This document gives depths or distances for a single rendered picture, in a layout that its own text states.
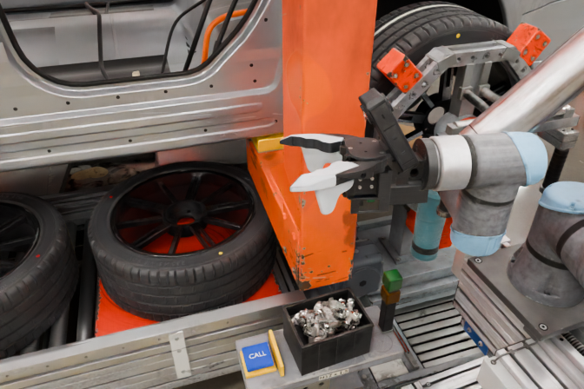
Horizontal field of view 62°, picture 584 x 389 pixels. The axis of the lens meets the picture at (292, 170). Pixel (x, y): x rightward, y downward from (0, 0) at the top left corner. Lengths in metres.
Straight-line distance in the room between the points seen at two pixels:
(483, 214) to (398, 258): 1.26
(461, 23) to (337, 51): 0.54
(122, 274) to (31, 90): 0.61
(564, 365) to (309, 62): 0.77
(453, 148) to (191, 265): 1.06
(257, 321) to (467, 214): 0.99
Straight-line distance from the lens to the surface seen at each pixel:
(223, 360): 1.70
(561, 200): 1.00
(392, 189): 0.67
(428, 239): 1.56
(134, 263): 1.61
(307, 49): 1.03
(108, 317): 1.81
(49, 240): 1.79
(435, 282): 2.05
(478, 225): 0.75
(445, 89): 1.59
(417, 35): 1.45
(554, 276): 1.09
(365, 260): 1.71
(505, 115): 0.83
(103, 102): 1.60
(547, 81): 0.84
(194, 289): 1.59
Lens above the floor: 1.57
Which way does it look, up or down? 33 degrees down
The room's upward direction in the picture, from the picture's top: straight up
